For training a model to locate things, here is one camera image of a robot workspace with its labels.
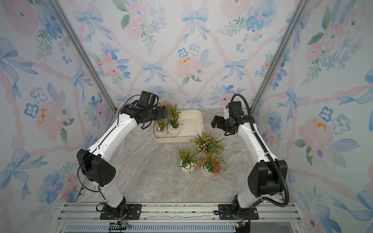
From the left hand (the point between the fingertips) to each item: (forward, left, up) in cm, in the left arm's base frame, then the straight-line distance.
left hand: (171, 123), depth 98 cm
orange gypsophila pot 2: (-27, -11, -1) cm, 29 cm away
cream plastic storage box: (+3, -15, -9) cm, 17 cm away
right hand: (-7, -30, +2) cm, 31 cm away
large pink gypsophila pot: (-19, -23, +4) cm, 30 cm away
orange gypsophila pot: (-1, +8, -6) cm, 10 cm away
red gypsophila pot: (-31, -24, +5) cm, 39 cm away
